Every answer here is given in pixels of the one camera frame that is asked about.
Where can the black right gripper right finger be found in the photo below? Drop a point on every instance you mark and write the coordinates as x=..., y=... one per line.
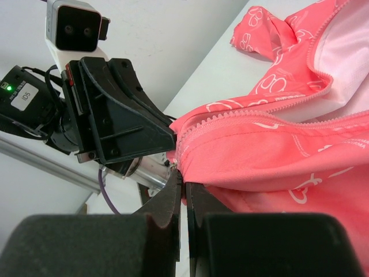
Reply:
x=225, y=243

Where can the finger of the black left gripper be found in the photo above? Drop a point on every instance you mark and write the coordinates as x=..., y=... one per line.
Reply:
x=132, y=143
x=136, y=108

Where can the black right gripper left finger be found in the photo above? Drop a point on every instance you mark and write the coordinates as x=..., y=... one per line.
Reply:
x=145, y=243

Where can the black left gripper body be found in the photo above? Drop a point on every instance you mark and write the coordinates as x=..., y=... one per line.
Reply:
x=87, y=106

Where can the silver zipper pull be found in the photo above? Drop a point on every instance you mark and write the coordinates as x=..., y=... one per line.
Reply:
x=174, y=165

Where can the pink hooded jacket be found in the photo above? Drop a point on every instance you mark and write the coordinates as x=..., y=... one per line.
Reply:
x=298, y=140

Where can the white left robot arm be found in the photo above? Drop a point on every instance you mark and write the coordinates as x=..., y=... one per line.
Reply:
x=33, y=106

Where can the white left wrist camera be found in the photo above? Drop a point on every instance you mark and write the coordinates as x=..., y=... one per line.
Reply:
x=73, y=31

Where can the aluminium table frame rail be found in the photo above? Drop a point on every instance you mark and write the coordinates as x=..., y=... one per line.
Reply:
x=40, y=156

